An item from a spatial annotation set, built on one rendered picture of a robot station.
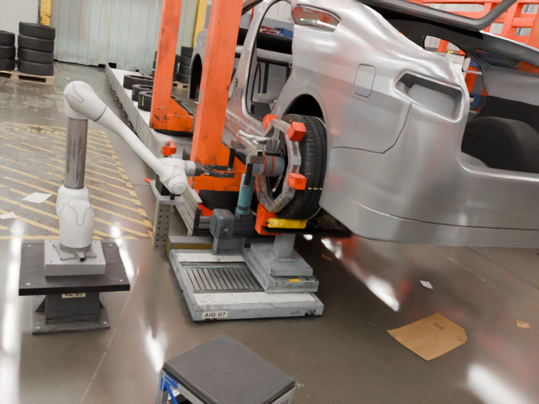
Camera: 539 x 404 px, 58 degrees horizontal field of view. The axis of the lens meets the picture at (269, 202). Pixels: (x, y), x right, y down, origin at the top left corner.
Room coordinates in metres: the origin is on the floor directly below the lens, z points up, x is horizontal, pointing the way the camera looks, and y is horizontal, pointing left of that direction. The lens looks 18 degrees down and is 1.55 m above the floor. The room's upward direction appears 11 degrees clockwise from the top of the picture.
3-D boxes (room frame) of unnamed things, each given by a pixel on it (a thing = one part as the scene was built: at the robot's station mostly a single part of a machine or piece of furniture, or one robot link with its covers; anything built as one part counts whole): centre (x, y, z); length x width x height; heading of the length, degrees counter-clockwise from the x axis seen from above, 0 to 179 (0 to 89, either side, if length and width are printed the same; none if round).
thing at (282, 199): (2.97, 0.01, 0.85); 0.54 x 0.07 x 0.54; 25
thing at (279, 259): (3.04, -0.15, 0.32); 0.40 x 0.30 x 0.28; 25
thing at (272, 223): (2.90, -0.13, 0.51); 0.29 x 0.06 x 0.06; 115
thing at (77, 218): (2.28, 0.94, 0.53); 0.18 x 0.16 x 0.22; 31
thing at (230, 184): (3.44, 0.20, 0.69); 0.52 x 0.17 x 0.35; 115
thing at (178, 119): (5.19, 1.00, 0.69); 0.52 x 0.17 x 0.35; 115
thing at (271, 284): (3.03, -0.15, 0.13); 0.50 x 0.36 x 0.10; 25
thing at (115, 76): (9.77, 3.00, 0.20); 6.82 x 0.86 x 0.39; 25
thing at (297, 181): (2.68, -0.13, 0.85); 0.09 x 0.08 x 0.07; 25
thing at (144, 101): (7.61, 1.98, 0.39); 0.66 x 0.66 x 0.24
